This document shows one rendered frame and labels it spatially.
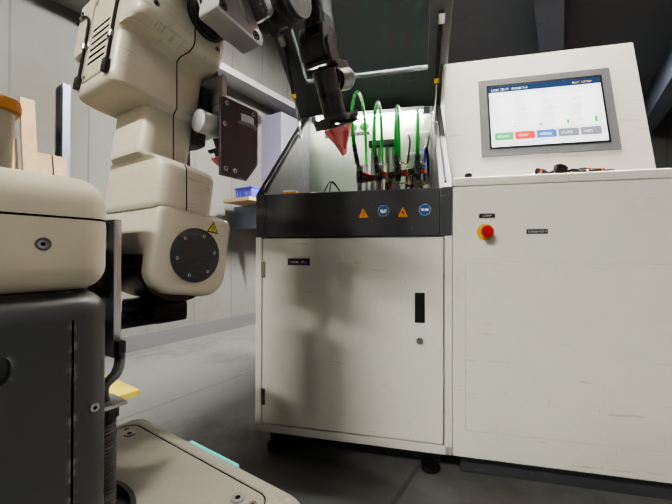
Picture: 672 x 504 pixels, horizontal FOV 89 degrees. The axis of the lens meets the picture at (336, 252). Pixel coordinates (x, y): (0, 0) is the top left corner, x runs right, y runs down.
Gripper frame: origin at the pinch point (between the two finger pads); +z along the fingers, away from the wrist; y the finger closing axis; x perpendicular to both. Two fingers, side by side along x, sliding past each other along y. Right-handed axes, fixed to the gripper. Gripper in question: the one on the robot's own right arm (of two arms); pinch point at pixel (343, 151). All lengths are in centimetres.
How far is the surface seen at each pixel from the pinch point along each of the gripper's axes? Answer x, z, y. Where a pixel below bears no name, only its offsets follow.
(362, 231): -16.4, 29.6, 10.0
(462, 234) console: -26.1, 36.1, -20.6
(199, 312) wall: -61, 120, 220
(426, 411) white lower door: 4, 87, -10
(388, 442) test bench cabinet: 13, 95, 2
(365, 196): -22.2, 19.0, 9.1
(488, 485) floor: 8, 107, -28
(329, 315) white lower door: 1, 54, 21
